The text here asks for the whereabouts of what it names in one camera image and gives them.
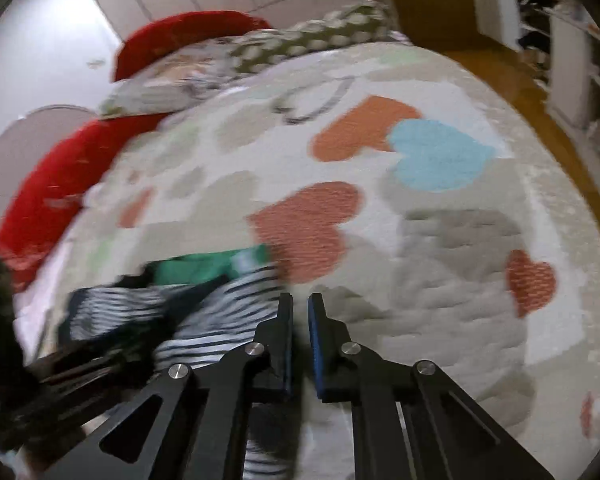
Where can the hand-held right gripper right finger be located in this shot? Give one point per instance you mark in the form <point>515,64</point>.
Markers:
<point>316,355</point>

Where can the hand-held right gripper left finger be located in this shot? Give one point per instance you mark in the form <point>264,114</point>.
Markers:
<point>286,355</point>

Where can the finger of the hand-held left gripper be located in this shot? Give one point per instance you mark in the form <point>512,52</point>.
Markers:
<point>80,360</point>
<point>90,395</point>

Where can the striped grey and navy pants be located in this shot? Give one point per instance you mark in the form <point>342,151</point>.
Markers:
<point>230,310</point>

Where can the white bed sheet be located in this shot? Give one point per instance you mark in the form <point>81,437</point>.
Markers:
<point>45,290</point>

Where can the green cloth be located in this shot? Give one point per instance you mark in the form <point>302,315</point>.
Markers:
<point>195,267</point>

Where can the heart print blanket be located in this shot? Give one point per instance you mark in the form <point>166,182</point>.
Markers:
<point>430,260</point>

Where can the floral pillow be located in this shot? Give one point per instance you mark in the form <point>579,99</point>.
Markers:
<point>170,85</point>

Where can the green polka dot bolster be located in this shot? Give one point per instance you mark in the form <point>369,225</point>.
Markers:
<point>320,35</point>

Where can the brown wooden door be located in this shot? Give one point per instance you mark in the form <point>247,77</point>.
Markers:
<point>430,5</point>

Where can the white shelf unit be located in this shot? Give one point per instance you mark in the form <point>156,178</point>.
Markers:
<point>575,60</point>

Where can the wall socket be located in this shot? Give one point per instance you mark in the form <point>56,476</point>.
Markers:
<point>96,62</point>

